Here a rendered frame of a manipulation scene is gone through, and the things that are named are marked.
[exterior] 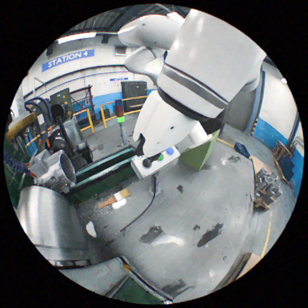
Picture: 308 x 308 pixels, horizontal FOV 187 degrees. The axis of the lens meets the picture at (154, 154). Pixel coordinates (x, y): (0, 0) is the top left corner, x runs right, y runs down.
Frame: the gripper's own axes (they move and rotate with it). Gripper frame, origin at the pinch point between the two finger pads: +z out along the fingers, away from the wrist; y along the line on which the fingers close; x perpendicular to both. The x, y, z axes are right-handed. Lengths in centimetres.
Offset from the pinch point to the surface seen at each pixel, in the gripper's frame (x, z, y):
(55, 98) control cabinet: -320, 96, 120
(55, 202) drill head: -1.0, 3.9, 30.8
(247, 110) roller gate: 28, -44, -657
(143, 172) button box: 1.8, 6.6, 2.5
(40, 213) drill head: 1.3, -1.6, 33.5
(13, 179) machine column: -20, 5, 64
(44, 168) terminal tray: -19.1, 12.7, 41.3
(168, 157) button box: 2.0, 6.7, -8.0
